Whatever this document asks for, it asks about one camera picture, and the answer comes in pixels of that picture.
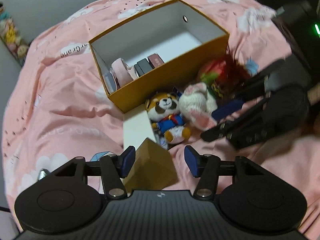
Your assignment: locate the white crochet bunny plush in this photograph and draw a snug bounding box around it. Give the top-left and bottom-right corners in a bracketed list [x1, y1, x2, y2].
[178, 82, 217, 131]

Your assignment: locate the red feather shuttlecock toy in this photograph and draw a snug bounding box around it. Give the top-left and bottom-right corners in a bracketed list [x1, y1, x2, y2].
[197, 54, 251, 99]

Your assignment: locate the gold textured gift box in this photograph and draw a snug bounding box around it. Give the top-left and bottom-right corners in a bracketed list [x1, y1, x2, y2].
[123, 138, 178, 192]

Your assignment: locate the purple patterned small box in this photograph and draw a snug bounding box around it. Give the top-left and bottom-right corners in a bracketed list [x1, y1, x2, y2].
[172, 86, 183, 98]

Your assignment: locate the red panda plush toy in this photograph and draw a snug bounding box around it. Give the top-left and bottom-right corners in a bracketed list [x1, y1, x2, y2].
[144, 92, 191, 145]

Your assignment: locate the dark grey box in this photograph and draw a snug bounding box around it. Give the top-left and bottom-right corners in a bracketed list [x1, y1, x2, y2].
[134, 59, 153, 77]

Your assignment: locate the pink cloud print bedsheet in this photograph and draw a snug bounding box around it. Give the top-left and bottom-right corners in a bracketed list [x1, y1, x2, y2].
[2, 0, 319, 239]

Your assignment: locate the maroon small box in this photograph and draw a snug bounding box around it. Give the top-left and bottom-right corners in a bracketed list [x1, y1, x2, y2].
[148, 53, 164, 68]

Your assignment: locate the pink fabric pouch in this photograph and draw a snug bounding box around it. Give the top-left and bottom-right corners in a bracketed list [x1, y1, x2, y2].
[111, 58, 138, 88]

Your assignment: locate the orange cardboard storage box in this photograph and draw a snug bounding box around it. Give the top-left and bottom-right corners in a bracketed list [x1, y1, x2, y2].
[89, 0, 229, 113]

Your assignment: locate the hanging plush toy column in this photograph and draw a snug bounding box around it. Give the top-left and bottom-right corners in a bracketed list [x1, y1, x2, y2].
[0, 3, 29, 67]

